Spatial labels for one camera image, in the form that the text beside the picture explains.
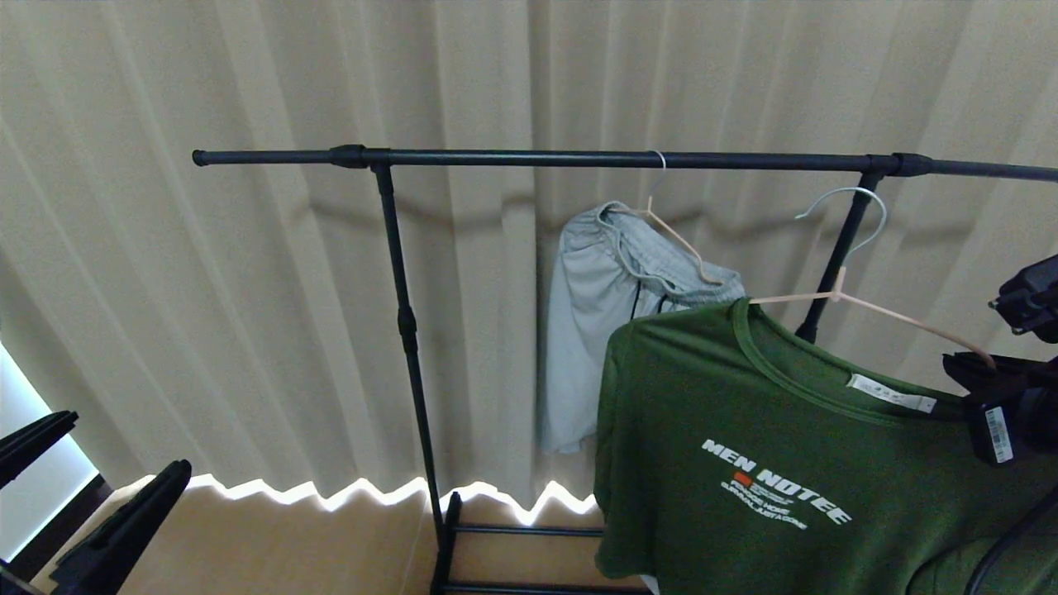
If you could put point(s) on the black clothes rack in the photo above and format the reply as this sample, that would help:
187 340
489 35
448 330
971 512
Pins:
579 159

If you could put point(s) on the pink clothes hanger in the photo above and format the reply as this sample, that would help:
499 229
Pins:
839 285
674 235

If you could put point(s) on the green garment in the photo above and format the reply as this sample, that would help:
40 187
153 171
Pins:
744 512

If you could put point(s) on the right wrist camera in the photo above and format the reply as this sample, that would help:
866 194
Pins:
1033 297

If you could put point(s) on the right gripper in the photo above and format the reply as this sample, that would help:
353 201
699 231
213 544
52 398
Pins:
1017 426

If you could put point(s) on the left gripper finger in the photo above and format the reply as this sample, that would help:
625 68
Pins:
124 529
33 442

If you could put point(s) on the beige curtain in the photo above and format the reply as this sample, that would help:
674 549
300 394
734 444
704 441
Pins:
207 330

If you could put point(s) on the pale grey shorts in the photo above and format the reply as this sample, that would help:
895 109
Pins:
587 347

